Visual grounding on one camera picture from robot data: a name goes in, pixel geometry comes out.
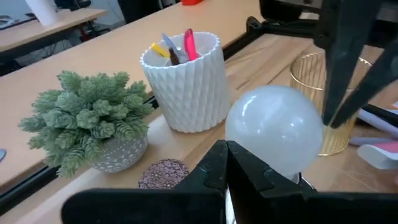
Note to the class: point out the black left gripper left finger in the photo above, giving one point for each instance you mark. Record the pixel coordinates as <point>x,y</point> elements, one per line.
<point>155,205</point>

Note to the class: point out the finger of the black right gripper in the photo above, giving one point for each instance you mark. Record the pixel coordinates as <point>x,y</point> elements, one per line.
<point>370,84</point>
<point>340,77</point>

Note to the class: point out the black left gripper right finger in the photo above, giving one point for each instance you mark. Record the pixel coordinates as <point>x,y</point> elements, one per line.
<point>280,205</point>

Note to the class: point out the white frosted lightbulb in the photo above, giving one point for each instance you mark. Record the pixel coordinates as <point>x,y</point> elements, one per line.
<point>273,130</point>

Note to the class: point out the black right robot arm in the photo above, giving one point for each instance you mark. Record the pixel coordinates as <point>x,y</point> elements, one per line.
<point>286,9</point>

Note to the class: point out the black pen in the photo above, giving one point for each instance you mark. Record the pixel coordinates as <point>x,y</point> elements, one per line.
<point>382,112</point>

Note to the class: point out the brown glitter round tin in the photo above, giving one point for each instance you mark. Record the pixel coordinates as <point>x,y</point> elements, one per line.
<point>163,174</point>

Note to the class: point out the white pen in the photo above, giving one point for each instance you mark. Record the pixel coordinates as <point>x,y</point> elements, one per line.
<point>379,123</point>

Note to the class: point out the grey pen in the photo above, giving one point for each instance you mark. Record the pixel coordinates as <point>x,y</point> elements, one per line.
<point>367,141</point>

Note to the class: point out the green artificial potted plant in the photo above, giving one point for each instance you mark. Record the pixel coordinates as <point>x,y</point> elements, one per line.
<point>90,118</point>

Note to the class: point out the white textured pen cup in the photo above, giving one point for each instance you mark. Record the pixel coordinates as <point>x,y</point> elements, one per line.
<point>186,93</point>

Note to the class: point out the brown pen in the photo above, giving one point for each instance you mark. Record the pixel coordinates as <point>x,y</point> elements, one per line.
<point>174,57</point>

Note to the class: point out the red plastic box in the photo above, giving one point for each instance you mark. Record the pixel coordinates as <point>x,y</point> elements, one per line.
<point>192,2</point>

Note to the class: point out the pink pen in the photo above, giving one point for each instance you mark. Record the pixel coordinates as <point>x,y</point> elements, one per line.
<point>190,45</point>

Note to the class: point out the yellow pen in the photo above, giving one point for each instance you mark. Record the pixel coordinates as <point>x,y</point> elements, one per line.
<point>160,50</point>

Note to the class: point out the beige office desk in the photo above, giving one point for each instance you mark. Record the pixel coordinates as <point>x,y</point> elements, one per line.
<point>109,53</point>

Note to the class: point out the grey desk grommet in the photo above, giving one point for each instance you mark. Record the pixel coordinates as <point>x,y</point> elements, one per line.
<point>2,155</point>

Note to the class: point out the blue pen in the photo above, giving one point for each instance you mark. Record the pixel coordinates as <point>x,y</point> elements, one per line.
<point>169,43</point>

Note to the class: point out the black office chair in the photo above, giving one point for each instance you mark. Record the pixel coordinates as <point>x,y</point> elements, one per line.
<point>140,9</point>

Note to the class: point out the beige background desk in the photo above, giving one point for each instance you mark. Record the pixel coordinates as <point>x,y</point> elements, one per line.
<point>46,34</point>

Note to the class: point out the white paper roll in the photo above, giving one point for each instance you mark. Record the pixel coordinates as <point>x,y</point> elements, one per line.
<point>43,12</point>

